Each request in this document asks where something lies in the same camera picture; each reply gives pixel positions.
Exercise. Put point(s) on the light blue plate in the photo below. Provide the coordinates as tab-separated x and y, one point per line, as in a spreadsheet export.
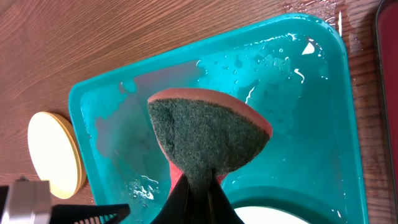
267	215

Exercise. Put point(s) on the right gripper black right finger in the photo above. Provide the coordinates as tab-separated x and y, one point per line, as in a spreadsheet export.
221	211

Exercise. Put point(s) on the red wet sponge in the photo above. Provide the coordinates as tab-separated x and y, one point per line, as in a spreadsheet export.
206	134

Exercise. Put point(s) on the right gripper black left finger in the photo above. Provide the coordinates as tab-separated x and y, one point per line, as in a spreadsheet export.
176	208

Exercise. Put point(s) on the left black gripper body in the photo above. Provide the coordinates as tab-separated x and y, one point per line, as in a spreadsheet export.
26	202

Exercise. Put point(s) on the yellow plate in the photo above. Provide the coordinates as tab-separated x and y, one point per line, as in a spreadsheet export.
55	154

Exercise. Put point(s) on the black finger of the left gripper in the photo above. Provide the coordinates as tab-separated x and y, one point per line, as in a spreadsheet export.
108	214

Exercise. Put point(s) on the red black lacquer tray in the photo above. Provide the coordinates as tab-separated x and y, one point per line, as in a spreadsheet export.
385	32

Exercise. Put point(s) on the teal plastic tray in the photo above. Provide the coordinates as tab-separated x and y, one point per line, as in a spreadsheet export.
292	69

